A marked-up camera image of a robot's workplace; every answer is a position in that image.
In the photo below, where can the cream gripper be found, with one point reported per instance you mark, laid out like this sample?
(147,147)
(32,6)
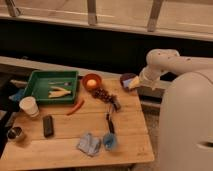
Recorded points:
(144,78)

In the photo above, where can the yellow banana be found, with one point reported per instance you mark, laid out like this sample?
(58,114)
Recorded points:
(57,92)

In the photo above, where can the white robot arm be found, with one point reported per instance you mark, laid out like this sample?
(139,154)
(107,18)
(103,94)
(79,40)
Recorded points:
(185,140)

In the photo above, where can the blue sponge on plate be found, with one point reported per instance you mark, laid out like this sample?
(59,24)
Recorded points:
(126,83)

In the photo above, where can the purple grapes bunch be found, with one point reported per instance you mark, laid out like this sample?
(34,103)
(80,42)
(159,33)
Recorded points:
(103,95)

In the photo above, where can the orange bowl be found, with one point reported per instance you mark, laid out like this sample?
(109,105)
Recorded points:
(91,76)

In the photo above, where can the yellow ball in bowl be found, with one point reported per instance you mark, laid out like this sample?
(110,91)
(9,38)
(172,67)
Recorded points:
(91,83)

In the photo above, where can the small utensil in tray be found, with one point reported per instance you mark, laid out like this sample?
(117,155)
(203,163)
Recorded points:
(60,83)

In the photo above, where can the crumpled grey blue cloth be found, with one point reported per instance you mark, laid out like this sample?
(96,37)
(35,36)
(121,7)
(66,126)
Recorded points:
(89,144)

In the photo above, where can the black remote control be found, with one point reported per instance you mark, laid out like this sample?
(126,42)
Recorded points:
(48,128)

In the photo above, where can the green plastic tray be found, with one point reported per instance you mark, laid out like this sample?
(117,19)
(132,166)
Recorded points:
(39,88)

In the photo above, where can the white paper cup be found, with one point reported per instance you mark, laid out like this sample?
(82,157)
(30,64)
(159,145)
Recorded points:
(29,106)

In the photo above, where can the blue object left edge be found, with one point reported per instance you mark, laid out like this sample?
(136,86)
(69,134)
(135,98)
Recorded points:
(17,96)

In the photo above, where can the metal can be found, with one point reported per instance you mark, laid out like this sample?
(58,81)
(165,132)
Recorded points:
(15,134)

